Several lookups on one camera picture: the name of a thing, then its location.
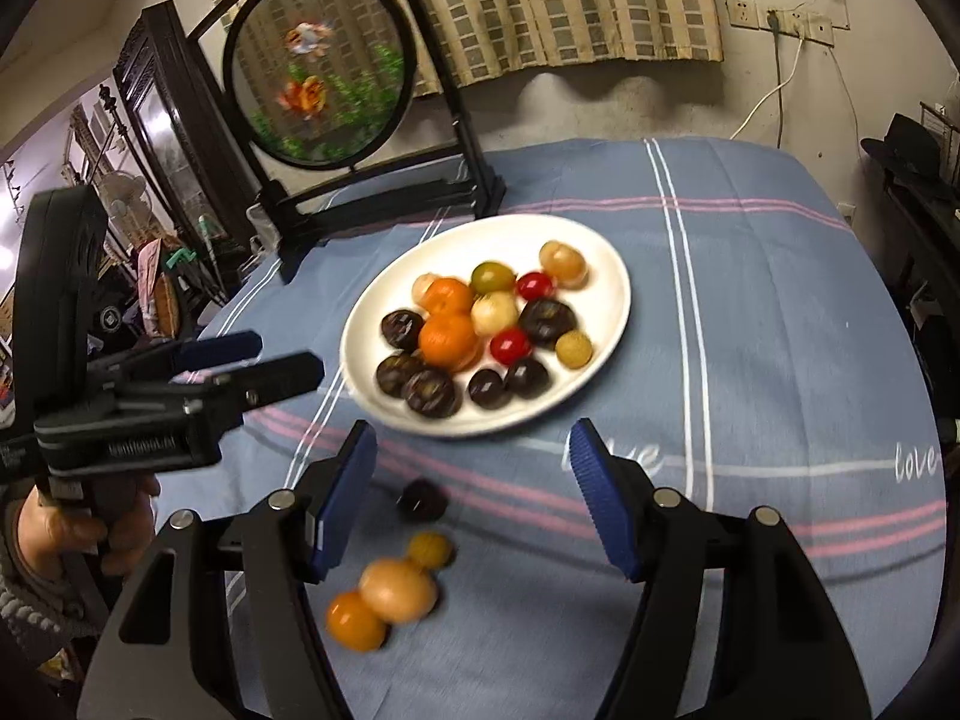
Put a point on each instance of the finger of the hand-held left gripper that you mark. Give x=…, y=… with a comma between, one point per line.
x=270, y=382
x=217, y=349

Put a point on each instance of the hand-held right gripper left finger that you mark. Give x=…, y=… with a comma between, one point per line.
x=349, y=495

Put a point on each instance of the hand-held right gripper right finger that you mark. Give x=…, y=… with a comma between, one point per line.
x=604, y=502

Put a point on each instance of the small yellow longan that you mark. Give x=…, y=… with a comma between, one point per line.
x=574, y=349
x=430, y=550

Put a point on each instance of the small orange mandarin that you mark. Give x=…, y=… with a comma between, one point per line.
x=356, y=621

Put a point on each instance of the red cherry tomato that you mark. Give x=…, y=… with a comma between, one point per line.
x=535, y=285
x=511, y=345

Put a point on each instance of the white round plate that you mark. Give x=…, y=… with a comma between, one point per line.
x=609, y=315

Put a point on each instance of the large beige round fruit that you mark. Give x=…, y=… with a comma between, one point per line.
x=564, y=262

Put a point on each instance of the person's left hand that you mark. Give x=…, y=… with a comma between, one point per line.
x=64, y=536

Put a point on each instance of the pink cloth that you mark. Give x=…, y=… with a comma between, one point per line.
x=150, y=292

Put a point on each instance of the green plastic mop head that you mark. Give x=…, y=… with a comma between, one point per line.
x=184, y=259

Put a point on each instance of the electric fan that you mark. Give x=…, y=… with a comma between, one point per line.
x=124, y=191

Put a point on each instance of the dark carved wooden cabinet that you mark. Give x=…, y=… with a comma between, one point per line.
x=172, y=112

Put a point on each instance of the blue plaid tablecloth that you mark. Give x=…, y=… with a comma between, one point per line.
x=750, y=315

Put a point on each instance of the round goldfish screen black stand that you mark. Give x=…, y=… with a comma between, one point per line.
x=322, y=67

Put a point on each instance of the checked beige curtain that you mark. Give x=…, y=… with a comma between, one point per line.
x=525, y=0

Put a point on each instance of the black hat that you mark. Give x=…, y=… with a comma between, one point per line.
x=911, y=146

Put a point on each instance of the white wall outlet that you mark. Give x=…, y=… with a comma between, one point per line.
x=846, y=211
x=742, y=13
x=784, y=20
x=821, y=30

